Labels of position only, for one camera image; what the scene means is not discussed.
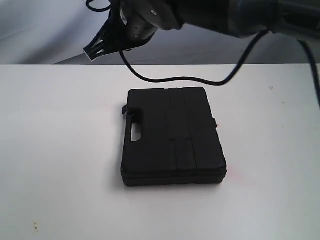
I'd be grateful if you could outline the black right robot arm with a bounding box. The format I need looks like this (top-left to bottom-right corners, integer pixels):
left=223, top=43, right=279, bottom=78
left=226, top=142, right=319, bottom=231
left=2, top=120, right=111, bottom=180
left=84, top=0, right=320, bottom=60

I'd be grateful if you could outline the grey backdrop cloth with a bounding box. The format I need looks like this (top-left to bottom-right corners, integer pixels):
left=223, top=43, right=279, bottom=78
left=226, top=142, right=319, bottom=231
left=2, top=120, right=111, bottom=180
left=0, top=0, right=320, bottom=65

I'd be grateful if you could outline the black plastic carry case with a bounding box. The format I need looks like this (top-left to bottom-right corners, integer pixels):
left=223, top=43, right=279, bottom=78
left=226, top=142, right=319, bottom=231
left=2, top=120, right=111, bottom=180
left=120, top=87, right=227, bottom=187

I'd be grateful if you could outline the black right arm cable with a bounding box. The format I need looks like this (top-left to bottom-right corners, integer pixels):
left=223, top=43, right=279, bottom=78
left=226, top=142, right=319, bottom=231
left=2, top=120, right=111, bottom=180
left=84, top=0, right=320, bottom=103

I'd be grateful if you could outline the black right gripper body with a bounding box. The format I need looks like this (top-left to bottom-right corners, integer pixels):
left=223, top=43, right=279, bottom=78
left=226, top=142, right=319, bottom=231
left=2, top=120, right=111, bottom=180
left=107, top=0, right=183, bottom=52

